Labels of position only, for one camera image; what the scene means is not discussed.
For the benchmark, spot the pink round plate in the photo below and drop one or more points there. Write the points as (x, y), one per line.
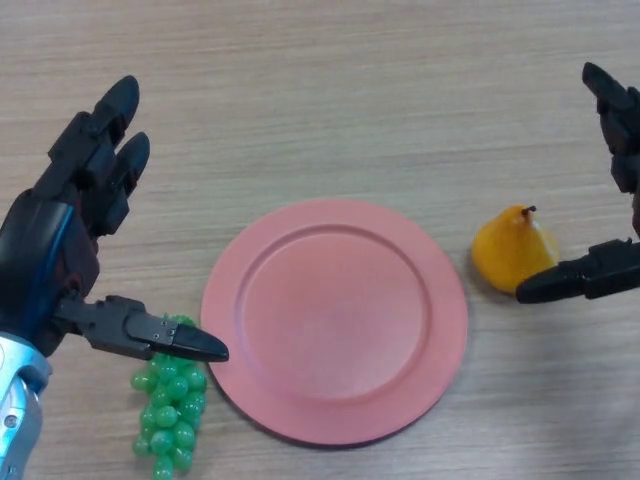
(332, 325)

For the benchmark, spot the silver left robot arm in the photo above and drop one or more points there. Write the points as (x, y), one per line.
(17, 405)

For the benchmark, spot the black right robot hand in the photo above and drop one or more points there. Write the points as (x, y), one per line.
(622, 130)

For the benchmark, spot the yellow pear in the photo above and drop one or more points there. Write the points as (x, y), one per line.
(505, 250)

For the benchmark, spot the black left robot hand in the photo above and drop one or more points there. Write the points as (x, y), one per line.
(40, 250)

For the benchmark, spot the green grape bunch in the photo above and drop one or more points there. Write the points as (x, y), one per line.
(170, 415)

